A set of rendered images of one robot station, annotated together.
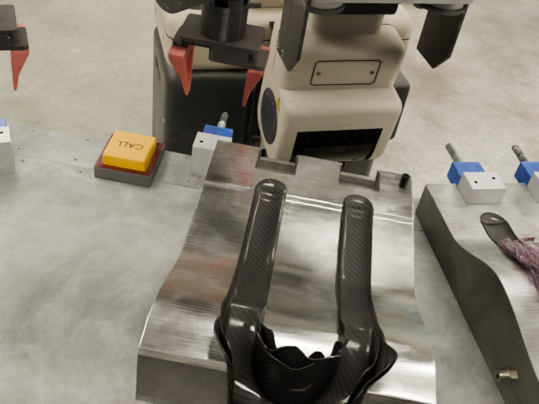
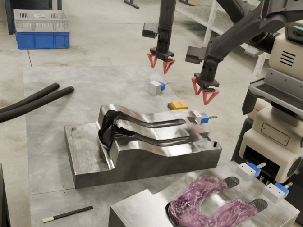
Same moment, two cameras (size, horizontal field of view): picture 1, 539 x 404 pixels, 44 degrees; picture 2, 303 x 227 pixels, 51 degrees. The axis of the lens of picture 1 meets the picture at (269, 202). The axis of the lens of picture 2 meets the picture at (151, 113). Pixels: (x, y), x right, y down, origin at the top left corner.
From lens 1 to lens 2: 87 cm
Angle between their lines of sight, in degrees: 51
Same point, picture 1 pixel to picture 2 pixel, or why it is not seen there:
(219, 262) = (144, 119)
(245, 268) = (147, 124)
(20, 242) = (135, 103)
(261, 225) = (166, 124)
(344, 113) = (264, 147)
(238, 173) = (180, 114)
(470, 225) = (224, 174)
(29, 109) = not seen: hidden behind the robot
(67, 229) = (145, 108)
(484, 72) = not seen: outside the picture
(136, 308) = not seen: hidden behind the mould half
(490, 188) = (243, 170)
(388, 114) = (282, 160)
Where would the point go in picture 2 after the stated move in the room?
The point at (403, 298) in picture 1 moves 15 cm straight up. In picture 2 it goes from (163, 153) to (171, 114)
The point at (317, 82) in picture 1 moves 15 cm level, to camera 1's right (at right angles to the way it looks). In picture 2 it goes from (263, 132) to (287, 154)
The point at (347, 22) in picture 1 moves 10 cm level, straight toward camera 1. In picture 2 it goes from (283, 115) to (262, 116)
